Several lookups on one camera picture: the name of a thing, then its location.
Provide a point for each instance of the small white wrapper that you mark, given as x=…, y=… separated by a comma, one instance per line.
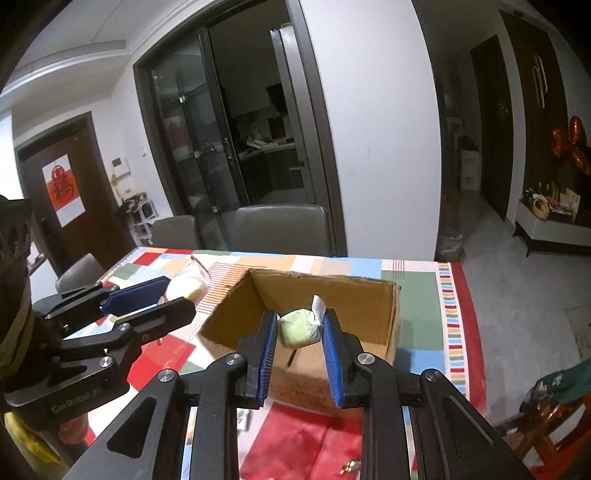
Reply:
x=244, y=420

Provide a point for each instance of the white shelf rack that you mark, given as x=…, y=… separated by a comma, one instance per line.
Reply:
x=141, y=217

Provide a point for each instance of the glass sliding door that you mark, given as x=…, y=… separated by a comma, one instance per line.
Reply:
x=194, y=138

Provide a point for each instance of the woven basket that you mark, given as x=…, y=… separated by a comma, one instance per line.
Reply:
x=540, y=206

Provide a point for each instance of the brown entrance door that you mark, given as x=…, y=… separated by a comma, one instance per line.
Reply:
x=92, y=207

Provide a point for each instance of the white intercom panel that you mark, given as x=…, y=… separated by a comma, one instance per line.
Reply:
x=121, y=167

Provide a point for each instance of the grey refrigerator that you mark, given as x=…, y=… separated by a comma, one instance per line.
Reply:
x=295, y=115

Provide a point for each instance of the dark room door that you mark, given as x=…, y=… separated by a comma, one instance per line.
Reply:
x=494, y=129

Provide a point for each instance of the white carton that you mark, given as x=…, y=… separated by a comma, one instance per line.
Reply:
x=471, y=170

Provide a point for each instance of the brown cardboard box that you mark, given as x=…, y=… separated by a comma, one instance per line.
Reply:
x=369, y=307

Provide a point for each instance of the green cloth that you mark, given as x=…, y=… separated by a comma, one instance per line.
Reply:
x=558, y=385

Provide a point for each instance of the pale yellow snack packet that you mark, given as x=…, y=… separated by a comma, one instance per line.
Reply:
x=188, y=285

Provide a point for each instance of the wooden chair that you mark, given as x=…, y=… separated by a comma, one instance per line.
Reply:
x=549, y=443

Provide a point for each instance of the kitchen counter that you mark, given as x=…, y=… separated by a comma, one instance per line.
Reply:
x=272, y=161

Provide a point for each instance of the trash bin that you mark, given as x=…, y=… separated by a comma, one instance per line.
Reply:
x=450, y=247

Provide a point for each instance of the orange foil balloons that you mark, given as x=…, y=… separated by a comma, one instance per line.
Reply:
x=572, y=143

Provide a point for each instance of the white low sideboard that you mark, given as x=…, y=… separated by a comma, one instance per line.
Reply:
x=554, y=233

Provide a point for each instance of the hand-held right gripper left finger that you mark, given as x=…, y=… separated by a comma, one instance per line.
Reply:
x=265, y=364

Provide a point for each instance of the grey dining chair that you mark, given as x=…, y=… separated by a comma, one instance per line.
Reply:
x=81, y=274
x=281, y=228
x=178, y=232

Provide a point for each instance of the person's left hand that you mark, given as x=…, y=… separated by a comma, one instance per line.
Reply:
x=74, y=429

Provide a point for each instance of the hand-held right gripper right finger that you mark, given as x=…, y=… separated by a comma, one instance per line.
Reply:
x=332, y=364

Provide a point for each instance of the red and white wall poster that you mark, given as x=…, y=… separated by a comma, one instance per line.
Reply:
x=64, y=189

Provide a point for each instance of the colourful patchwork tablecloth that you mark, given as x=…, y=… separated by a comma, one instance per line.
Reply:
x=418, y=323

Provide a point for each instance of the small golden wrapper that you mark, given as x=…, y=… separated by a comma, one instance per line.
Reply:
x=351, y=467

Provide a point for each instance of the green snack packet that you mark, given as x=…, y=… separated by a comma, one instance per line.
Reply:
x=298, y=330

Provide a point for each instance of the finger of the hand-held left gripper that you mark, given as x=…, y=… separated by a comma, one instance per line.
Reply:
x=159, y=317
x=134, y=294

